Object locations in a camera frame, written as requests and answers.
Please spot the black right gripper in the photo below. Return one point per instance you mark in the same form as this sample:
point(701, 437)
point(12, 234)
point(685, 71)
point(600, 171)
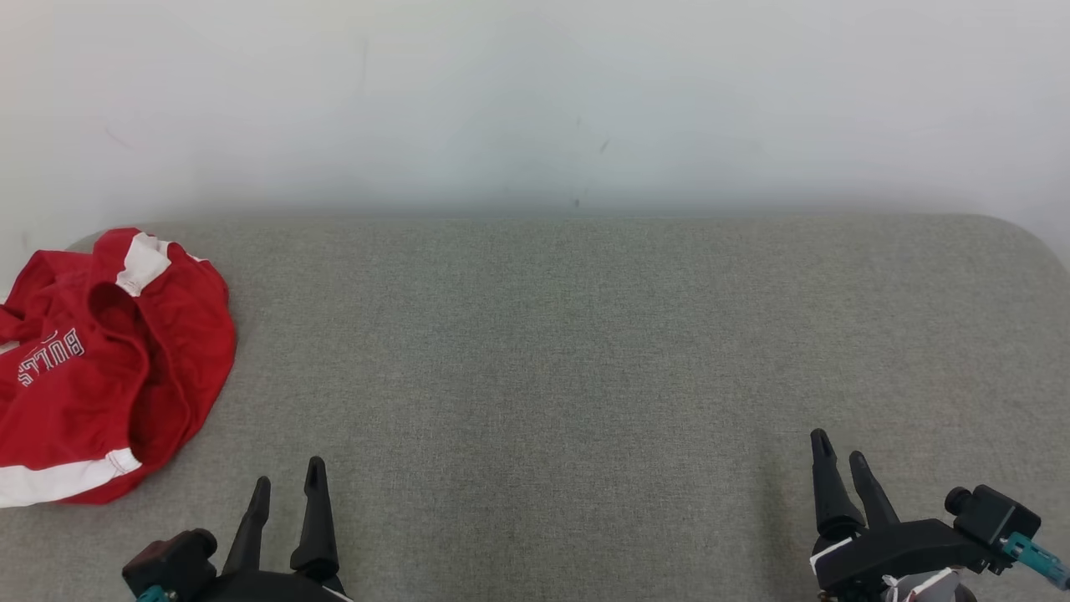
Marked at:
point(894, 548)

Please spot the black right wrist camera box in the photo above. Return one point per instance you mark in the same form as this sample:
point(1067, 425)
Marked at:
point(991, 518)

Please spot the teal camera connector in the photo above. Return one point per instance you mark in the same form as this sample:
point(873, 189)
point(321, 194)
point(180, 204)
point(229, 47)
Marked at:
point(153, 595)
point(1036, 558)

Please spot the red Bulls shorts white trim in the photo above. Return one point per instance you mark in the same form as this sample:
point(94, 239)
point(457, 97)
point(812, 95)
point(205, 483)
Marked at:
point(84, 393)

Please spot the teal right camera connector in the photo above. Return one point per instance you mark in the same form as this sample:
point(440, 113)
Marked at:
point(1036, 558)

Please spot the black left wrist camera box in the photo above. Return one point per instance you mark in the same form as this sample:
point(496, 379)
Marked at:
point(171, 560)

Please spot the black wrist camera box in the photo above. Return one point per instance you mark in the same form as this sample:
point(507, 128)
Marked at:
point(991, 518)
point(171, 560)

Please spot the teal left camera connector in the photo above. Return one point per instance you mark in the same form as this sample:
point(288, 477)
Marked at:
point(153, 595)

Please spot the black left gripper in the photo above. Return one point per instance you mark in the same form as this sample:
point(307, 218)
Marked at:
point(267, 588)

